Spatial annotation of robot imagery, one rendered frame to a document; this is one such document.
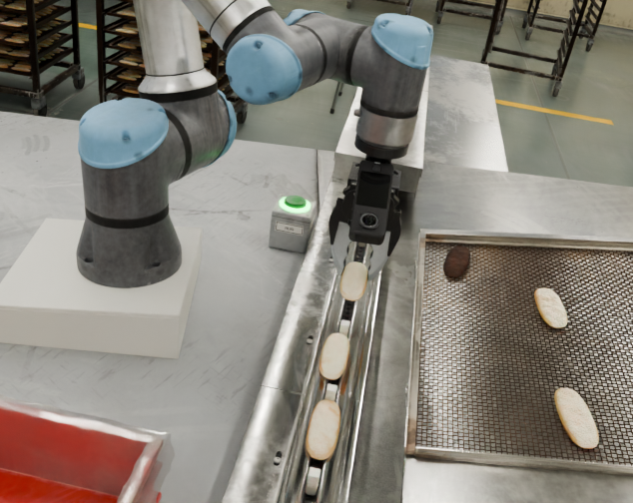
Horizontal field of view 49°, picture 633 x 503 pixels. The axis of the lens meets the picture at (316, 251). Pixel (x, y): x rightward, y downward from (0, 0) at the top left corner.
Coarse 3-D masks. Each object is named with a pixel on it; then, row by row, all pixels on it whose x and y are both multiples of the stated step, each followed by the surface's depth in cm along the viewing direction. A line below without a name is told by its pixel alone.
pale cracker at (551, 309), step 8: (544, 288) 105; (536, 296) 103; (544, 296) 103; (552, 296) 103; (536, 304) 102; (544, 304) 101; (552, 304) 101; (560, 304) 101; (544, 312) 100; (552, 312) 99; (560, 312) 99; (544, 320) 99; (552, 320) 98; (560, 320) 98
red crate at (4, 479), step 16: (0, 480) 76; (16, 480) 76; (32, 480) 77; (48, 480) 77; (0, 496) 75; (16, 496) 75; (32, 496) 75; (48, 496) 75; (64, 496) 76; (80, 496) 76; (96, 496) 76; (112, 496) 76; (160, 496) 76
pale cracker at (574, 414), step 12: (564, 396) 85; (576, 396) 85; (564, 408) 83; (576, 408) 83; (564, 420) 81; (576, 420) 81; (588, 420) 81; (576, 432) 79; (588, 432) 79; (576, 444) 79; (588, 444) 78
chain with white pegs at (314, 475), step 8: (360, 248) 126; (360, 256) 123; (344, 304) 110; (352, 304) 111; (344, 312) 109; (344, 320) 101; (344, 328) 101; (328, 384) 89; (328, 392) 89; (312, 464) 82; (320, 464) 82; (312, 472) 77; (312, 480) 77; (312, 488) 78; (304, 496) 78; (312, 496) 78
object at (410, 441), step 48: (432, 240) 120; (480, 240) 119; (528, 240) 118; (576, 240) 116; (528, 288) 107; (576, 288) 106; (432, 336) 97; (480, 336) 97; (624, 336) 96; (480, 384) 89; (576, 384) 88; (432, 432) 82
